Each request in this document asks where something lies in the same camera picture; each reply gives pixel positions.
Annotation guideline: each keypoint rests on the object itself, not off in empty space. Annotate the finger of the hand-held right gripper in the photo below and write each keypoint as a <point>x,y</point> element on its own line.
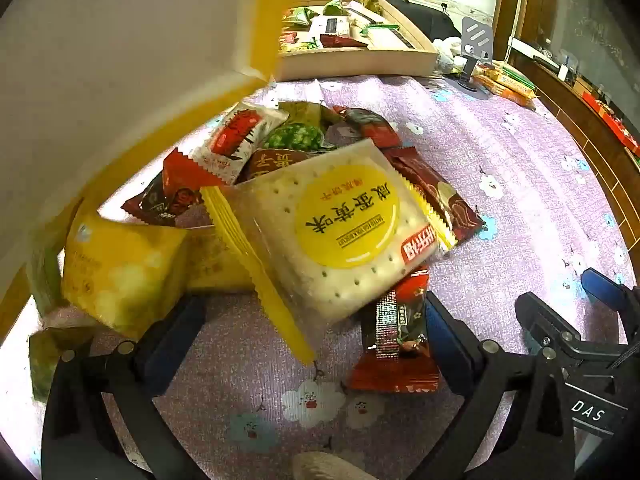
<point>605,287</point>
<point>545,325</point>

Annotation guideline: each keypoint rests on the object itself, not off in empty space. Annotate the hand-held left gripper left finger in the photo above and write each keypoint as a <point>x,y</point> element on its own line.
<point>175,340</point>

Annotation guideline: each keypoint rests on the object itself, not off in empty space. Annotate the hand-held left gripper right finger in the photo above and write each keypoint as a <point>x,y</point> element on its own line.
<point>450,340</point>

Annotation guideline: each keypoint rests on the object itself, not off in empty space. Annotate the clear cracker packet yellow label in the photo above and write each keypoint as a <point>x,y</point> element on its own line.
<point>345,220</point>

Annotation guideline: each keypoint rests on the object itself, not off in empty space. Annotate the yellow cardboard box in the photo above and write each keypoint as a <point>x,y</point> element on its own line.
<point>125,35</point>

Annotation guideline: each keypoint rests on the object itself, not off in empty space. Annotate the small red snack packet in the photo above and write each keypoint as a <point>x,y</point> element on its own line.
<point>395,325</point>

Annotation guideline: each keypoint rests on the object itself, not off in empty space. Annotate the pale yellow snack packet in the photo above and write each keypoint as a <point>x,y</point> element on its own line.
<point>215,265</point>

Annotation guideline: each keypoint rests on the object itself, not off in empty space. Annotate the yellow cake packet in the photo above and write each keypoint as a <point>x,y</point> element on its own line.
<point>120,270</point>

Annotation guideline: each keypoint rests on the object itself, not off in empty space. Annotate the long brown red snack packet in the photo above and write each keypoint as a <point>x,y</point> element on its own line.
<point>445,200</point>

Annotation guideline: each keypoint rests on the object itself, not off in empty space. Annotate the dark red snack packet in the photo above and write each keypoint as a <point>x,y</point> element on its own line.
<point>170,185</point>
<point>370,127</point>

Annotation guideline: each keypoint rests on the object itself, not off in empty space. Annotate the purple floral tablecloth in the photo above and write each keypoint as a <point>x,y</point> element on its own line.
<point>500,170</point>

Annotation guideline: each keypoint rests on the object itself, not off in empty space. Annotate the beige fuzzy cloth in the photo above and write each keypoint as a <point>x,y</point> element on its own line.
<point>330,467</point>

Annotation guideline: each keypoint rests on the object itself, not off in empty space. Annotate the wooden side cabinet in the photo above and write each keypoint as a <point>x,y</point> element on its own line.
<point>590,90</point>

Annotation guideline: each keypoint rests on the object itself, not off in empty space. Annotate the brown snack packet gold print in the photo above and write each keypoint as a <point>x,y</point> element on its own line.
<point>270,162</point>

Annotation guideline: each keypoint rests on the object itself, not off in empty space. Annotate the red white snack packet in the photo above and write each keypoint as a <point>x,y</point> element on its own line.
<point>235,135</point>

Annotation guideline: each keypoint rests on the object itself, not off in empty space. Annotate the green orange snack packet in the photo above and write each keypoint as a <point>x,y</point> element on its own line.
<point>515,76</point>

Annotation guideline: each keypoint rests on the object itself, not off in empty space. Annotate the green pea snack packet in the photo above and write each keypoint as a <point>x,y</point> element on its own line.
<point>295,135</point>

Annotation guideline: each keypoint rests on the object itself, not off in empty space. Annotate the white power strip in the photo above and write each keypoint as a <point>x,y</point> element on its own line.
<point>525,47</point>

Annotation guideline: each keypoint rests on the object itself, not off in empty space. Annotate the grey white bundle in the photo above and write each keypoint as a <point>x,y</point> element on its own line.
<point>450,57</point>

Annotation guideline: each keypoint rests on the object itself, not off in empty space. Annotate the grey phone stand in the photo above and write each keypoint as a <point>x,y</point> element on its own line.
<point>475,35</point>

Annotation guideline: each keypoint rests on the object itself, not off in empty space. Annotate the wooden tray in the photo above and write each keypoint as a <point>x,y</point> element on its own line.
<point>350,62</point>

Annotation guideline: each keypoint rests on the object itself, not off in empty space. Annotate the black bag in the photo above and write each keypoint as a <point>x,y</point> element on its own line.
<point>430,22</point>

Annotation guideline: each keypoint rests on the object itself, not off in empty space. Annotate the pile of assorted snack packets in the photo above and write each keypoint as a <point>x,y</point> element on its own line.
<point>340,25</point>

